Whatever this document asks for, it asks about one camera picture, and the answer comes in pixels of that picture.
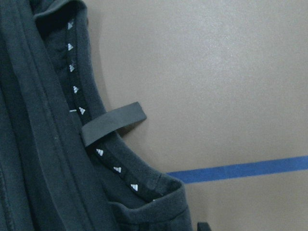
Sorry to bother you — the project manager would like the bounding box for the black graphic t-shirt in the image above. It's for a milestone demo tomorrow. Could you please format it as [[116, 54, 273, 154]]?
[[0, 0, 192, 231]]

